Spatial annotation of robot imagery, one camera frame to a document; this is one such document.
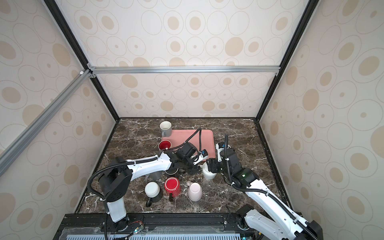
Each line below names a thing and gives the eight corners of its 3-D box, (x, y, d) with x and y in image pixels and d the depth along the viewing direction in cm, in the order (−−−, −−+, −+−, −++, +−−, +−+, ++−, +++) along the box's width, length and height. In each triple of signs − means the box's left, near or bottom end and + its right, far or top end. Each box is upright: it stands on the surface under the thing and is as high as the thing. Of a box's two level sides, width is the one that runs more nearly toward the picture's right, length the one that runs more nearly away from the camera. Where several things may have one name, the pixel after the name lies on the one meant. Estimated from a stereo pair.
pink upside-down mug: (182, 195, 84) (181, 189, 76) (188, 184, 88) (187, 177, 80) (198, 204, 81) (198, 198, 74) (203, 192, 85) (204, 186, 78)
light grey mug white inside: (161, 141, 108) (158, 132, 100) (163, 130, 115) (160, 120, 107) (171, 141, 108) (170, 132, 100) (173, 130, 115) (171, 120, 107)
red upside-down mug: (165, 201, 82) (162, 197, 75) (167, 183, 89) (165, 177, 82) (179, 201, 82) (178, 197, 75) (181, 183, 89) (179, 177, 82)
